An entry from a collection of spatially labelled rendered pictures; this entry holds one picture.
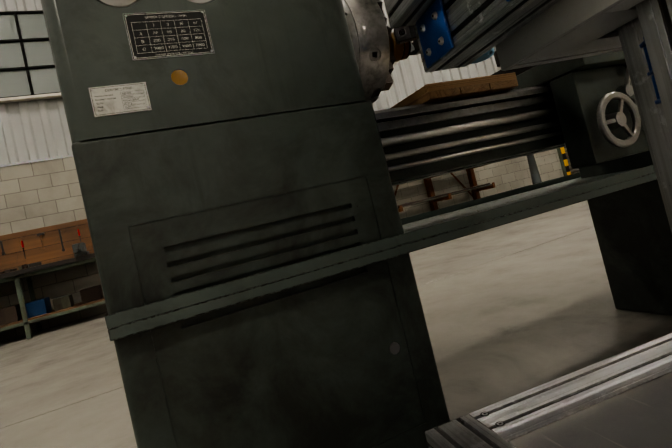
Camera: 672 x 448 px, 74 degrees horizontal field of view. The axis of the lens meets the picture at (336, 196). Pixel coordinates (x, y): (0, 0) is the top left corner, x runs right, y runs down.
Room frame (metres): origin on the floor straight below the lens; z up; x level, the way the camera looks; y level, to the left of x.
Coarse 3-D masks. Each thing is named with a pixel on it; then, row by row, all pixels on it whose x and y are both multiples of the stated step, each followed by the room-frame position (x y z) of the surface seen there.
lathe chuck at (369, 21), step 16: (352, 0) 1.14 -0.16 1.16; (368, 0) 1.15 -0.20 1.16; (352, 16) 1.11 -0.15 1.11; (368, 16) 1.13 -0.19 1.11; (368, 32) 1.12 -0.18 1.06; (384, 32) 1.14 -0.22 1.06; (368, 48) 1.13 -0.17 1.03; (384, 48) 1.15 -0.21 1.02; (368, 64) 1.15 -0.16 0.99; (384, 64) 1.17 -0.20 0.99; (368, 80) 1.18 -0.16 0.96; (384, 80) 1.20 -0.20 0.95; (368, 96) 1.23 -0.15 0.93
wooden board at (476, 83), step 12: (432, 84) 1.15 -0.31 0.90; (444, 84) 1.16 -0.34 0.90; (456, 84) 1.18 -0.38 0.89; (468, 84) 1.19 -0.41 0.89; (480, 84) 1.21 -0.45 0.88; (492, 84) 1.22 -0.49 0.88; (504, 84) 1.24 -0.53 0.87; (516, 84) 1.25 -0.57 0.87; (408, 96) 1.23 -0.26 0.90; (420, 96) 1.18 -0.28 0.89; (432, 96) 1.15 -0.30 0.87; (444, 96) 1.16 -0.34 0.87; (456, 96) 1.19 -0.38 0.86; (468, 96) 1.23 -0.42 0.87
